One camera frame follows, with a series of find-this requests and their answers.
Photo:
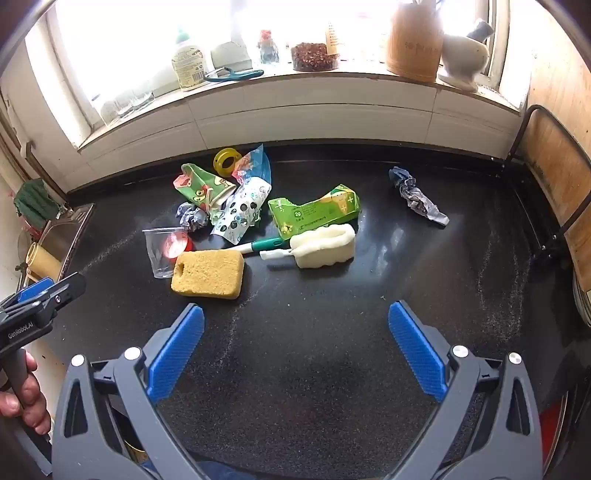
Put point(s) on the yellow sponge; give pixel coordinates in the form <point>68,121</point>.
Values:
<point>207,277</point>

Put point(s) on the bamboo utensil holder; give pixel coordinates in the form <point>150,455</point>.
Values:
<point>413,46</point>

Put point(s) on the crumpled blue grey wrapper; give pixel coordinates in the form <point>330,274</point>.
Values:
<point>415,194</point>

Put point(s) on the green carton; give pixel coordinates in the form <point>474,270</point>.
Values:
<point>314,207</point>

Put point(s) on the white teal marker pen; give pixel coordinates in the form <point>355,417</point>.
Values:
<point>265,244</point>

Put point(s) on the stack of white plates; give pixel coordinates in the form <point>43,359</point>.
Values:
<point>584,300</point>

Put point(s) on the person's left hand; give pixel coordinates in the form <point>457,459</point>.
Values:
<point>32,397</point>

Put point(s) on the black metal rack frame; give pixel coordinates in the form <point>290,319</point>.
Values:
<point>521,124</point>

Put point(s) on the wooden board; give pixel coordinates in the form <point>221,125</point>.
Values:
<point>563,138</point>

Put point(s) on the crumpled grey paper ball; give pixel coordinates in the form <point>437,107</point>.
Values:
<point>191,217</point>

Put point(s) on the green scouring pad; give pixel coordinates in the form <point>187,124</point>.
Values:
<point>32,201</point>

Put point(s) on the white mortar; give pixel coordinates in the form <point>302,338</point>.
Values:
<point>461,60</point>

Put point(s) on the blue orange snack wrapper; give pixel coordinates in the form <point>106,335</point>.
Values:
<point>256,161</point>

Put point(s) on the white dotted wrapper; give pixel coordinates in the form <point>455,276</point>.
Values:
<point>240,212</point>

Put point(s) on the clear drinking glass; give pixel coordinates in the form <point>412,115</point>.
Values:
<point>142,98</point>
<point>122,104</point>

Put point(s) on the white sponge bottle brush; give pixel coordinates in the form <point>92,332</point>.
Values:
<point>323,247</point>

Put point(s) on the grey box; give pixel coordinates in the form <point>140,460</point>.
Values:
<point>231,55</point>

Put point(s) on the clear plastic cup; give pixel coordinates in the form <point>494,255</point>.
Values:
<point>154,254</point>

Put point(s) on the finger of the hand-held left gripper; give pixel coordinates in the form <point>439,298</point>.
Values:
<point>34,288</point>
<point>64,288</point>

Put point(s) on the metal sink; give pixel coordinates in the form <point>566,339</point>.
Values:
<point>69,226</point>

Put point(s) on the dish soap bottle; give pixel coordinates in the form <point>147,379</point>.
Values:
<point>189,64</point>

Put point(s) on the green cartoon snack bag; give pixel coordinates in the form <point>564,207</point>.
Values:
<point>198,184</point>

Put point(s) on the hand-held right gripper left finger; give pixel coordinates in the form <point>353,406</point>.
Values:
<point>178,355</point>

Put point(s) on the yellow tape spool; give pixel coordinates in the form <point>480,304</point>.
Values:
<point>219,161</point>

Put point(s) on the white pestle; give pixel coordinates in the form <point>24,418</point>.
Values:
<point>480,31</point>

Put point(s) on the beige roll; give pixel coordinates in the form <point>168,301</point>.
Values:
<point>44,263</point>

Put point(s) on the small red capped bottle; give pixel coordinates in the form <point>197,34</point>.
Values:
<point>268,48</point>

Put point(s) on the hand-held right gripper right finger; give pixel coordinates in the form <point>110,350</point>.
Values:
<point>415,350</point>

